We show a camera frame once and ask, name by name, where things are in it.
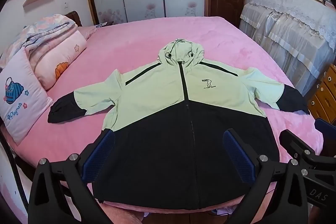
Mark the white lace covered furniture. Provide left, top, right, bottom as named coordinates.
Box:
left=239, top=0, right=336, bottom=98

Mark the dark wooden headboard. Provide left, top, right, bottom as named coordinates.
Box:
left=64, top=11, right=83, bottom=28

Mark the pink pillow with bag print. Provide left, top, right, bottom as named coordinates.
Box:
left=0, top=49, right=54, bottom=146

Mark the black cable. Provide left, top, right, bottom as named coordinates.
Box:
left=0, top=119, right=29, bottom=219

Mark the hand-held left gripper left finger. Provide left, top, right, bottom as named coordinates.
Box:
left=28, top=130, right=116, bottom=224

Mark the pink bed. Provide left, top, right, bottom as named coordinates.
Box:
left=0, top=16, right=326, bottom=224

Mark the green and black hooded jacket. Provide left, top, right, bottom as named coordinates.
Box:
left=47, top=38, right=311, bottom=211

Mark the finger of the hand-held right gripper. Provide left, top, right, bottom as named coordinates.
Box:
left=279, top=130, right=336, bottom=165
left=314, top=118, right=336, bottom=136

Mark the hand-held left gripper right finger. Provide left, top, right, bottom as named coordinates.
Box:
left=223, top=129, right=313, bottom=224

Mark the wooden drawer cabinet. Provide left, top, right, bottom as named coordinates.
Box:
left=307, top=64, right=336, bottom=125

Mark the pink pillow with orange print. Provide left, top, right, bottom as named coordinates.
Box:
left=25, top=30, right=88, bottom=91

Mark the folded pastel floral quilt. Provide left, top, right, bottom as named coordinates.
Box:
left=0, top=13, right=79, bottom=67

